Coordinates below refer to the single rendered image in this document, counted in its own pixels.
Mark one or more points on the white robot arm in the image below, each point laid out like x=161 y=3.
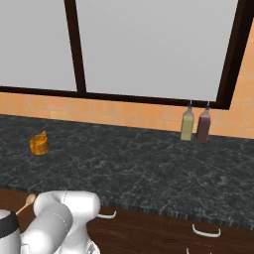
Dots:
x=59 y=221

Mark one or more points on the dark wooden drawer front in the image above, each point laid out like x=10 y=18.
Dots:
x=211 y=239
x=129 y=231

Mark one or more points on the wooden spoon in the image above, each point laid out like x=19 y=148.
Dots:
x=27 y=202

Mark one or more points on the open dark wooden drawer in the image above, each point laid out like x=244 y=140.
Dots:
x=13 y=205

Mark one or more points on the yellow-green oil bottle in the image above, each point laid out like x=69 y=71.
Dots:
x=187 y=124

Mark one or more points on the dark red sauce bottle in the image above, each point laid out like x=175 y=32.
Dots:
x=203 y=126

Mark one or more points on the dark-framed window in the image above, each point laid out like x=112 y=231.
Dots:
x=145 y=49

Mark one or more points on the orange measuring cup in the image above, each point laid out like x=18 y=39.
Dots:
x=39 y=144

